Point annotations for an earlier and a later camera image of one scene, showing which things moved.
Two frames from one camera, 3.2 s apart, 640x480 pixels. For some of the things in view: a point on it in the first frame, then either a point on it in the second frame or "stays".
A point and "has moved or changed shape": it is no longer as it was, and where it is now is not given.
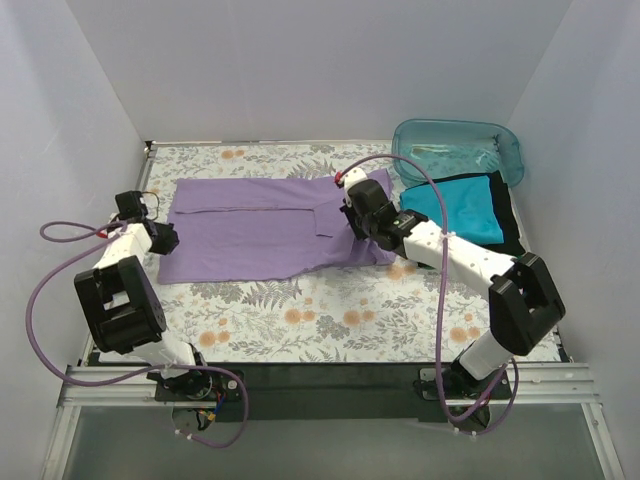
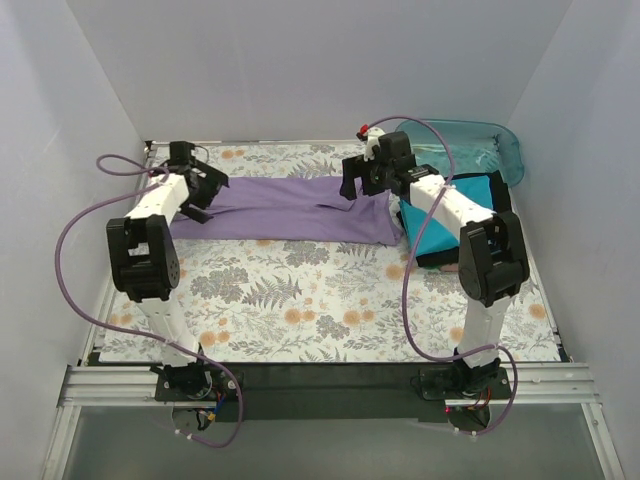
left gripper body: [167, 238] → [208, 187]
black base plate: [410, 392] stays
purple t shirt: [281, 227] has moved or changed shape
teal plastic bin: [453, 147] stays
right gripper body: [351, 220] → [364, 175]
